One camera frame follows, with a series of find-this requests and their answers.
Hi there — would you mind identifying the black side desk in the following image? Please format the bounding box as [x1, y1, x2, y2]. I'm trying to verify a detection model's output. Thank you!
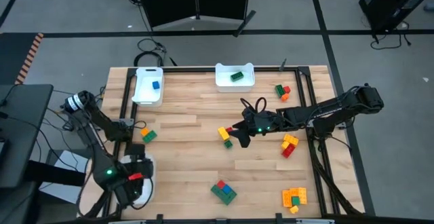
[0, 83, 54, 188]

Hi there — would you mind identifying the white paper sheet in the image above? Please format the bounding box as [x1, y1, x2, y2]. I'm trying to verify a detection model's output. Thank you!
[39, 149, 92, 204]

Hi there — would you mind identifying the red long block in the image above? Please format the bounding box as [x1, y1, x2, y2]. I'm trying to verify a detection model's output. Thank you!
[281, 143, 296, 159]

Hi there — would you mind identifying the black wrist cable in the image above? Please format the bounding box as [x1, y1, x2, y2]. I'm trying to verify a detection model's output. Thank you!
[130, 176, 155, 211]
[239, 96, 268, 116]

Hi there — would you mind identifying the black mat striped edge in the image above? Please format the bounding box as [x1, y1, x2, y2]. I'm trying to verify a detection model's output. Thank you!
[0, 33, 44, 85]

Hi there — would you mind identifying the black aluminium table frame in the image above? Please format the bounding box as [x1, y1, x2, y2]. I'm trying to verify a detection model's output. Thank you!
[81, 58, 366, 224]

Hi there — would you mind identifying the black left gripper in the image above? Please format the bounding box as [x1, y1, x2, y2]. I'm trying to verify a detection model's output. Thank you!
[113, 144, 154, 208]

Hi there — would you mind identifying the black coiled cable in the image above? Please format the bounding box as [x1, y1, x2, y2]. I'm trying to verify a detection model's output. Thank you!
[133, 37, 167, 68]

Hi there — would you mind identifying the black folding partition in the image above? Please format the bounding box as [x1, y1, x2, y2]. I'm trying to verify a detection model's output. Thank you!
[134, 0, 257, 37]

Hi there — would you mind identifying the black floor cable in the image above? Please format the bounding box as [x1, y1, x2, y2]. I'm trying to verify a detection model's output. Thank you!
[369, 20, 412, 51]

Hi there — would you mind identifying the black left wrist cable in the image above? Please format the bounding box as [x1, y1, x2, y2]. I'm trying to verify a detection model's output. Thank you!
[130, 176, 155, 211]

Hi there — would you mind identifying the white plastic bin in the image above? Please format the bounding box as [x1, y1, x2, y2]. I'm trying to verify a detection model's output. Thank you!
[214, 62, 256, 94]
[117, 153, 158, 206]
[131, 67, 165, 108]

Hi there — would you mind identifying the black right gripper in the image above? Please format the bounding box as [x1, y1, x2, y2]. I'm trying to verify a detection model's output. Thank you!
[228, 110, 284, 149]

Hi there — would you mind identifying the black equipment cart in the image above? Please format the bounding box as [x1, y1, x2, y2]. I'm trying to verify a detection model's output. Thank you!
[352, 0, 434, 31]

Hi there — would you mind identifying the yellow-orange long block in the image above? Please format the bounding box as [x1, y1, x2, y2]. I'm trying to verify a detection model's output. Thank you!
[283, 133, 300, 147]

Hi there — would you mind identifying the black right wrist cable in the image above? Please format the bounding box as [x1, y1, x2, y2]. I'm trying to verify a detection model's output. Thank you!
[239, 96, 268, 116]

